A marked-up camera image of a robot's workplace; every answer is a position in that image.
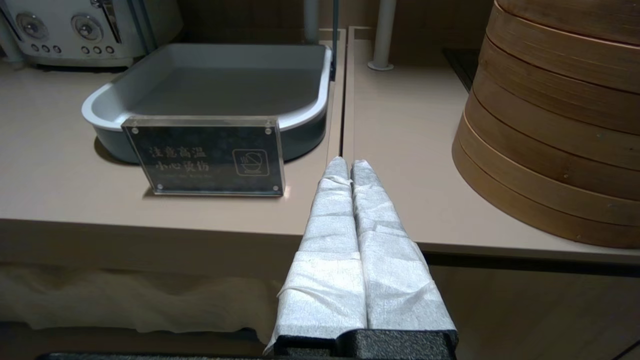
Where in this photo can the teal rack double post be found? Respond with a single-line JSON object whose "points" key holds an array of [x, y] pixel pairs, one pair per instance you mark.
{"points": [[335, 35]]}

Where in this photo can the dark cooktop panel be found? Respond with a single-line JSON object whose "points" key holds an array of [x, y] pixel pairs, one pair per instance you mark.
{"points": [[462, 67]]}

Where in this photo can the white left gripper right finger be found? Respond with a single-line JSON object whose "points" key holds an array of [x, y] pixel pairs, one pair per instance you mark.
{"points": [[395, 280]]}

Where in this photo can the white toaster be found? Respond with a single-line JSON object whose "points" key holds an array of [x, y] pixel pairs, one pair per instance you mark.
{"points": [[60, 30]]}

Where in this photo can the woven bamboo steamer lid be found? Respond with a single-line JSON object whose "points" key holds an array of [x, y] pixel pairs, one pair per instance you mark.
{"points": [[575, 17], [565, 60]]}

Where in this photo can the tall bamboo steamer stack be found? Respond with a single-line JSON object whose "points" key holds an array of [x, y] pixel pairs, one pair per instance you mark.
{"points": [[550, 170]]}

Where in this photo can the thin white upright pole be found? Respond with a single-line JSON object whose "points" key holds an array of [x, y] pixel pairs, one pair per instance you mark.
{"points": [[311, 20]]}

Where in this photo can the clear acrylic warning sign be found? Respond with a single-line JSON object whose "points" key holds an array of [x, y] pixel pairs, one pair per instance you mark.
{"points": [[200, 159]]}

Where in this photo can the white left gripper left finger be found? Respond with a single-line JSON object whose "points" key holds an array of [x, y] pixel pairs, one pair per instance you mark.
{"points": [[327, 275]]}

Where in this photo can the thick white upright pole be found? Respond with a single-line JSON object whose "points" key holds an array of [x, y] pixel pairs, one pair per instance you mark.
{"points": [[385, 30]]}

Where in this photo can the beige table skirt cloth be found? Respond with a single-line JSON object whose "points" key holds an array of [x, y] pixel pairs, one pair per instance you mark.
{"points": [[125, 300]]}

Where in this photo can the thin teal rack rods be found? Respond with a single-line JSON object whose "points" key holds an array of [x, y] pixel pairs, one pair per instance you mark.
{"points": [[136, 25]]}

